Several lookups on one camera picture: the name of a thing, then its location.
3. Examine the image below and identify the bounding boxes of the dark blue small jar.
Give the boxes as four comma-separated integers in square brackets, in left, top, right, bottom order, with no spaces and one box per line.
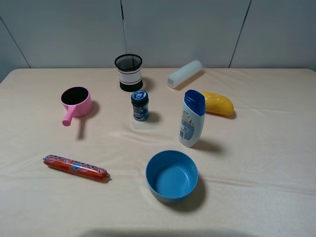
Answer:
[131,90,149,121]

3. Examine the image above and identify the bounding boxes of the white blue shampoo bottle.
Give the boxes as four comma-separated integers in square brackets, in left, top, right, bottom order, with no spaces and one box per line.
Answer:
[179,89,205,148]

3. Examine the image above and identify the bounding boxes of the white translucent cylinder tube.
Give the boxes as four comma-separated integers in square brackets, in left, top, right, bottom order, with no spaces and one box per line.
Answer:
[167,60,202,88]

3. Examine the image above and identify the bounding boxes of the blue plastic bowl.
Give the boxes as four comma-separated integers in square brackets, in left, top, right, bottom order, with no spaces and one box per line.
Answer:
[145,150,199,203]

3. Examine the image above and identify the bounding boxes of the yellow oval plastic case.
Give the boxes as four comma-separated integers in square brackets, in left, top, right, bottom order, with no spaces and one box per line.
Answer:
[202,92,234,116]

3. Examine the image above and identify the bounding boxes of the black mesh pen cup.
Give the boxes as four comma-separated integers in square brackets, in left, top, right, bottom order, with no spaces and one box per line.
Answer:
[114,54,143,92]

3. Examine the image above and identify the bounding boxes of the red wrapped sausage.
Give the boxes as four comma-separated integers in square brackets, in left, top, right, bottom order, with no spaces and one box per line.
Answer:
[43,155,110,181]

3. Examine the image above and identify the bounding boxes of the pink pot with handle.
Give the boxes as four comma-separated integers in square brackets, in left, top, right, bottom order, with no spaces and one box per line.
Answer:
[61,86,93,126]

